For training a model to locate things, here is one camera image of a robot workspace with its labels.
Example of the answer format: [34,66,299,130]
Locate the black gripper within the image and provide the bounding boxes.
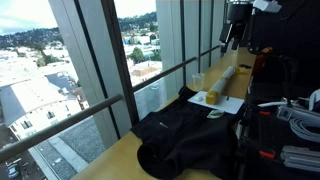
[219,1,254,54]

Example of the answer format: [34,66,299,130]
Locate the black zip jersey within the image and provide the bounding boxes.
[129,85,246,180]

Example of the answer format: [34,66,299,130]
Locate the grey metal handrail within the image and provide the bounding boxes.
[199,44,222,57]
[0,94,124,164]
[132,56,198,94]

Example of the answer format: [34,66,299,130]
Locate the clear plastic cup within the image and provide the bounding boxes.
[191,72,206,92]

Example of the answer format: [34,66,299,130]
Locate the white paper sheet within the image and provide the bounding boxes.
[187,90,245,115]

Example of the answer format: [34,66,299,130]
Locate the one dollar bill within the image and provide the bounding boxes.
[206,109,226,120]

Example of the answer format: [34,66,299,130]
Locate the grey power strip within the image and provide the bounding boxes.
[276,105,320,123]

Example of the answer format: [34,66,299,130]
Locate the white power plug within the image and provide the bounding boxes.
[307,88,320,113]

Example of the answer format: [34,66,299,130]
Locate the aluminium extrusion bar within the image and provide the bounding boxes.
[279,145,320,174]

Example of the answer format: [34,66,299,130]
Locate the coiled white cable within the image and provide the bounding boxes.
[288,116,320,144]

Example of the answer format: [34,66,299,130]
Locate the large red clamp handle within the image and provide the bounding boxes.
[258,150,277,160]

